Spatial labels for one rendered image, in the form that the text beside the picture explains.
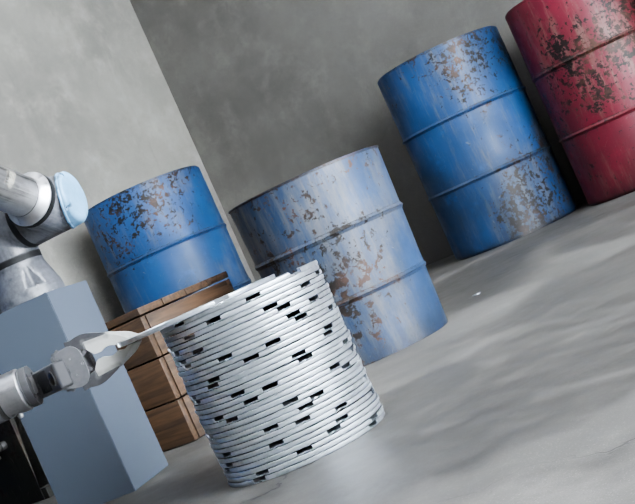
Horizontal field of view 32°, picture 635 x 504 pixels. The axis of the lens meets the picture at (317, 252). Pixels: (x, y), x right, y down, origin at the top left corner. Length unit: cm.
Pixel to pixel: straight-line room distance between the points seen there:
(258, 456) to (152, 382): 99
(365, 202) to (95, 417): 82
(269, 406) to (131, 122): 434
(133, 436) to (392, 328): 67
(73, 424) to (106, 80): 380
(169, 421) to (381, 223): 71
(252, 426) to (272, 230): 97
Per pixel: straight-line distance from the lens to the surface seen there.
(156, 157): 600
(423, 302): 270
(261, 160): 602
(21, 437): 299
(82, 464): 238
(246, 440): 177
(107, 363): 190
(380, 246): 264
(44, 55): 577
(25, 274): 240
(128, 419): 242
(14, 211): 229
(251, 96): 600
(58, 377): 183
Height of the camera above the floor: 30
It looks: level
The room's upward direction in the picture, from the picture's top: 24 degrees counter-clockwise
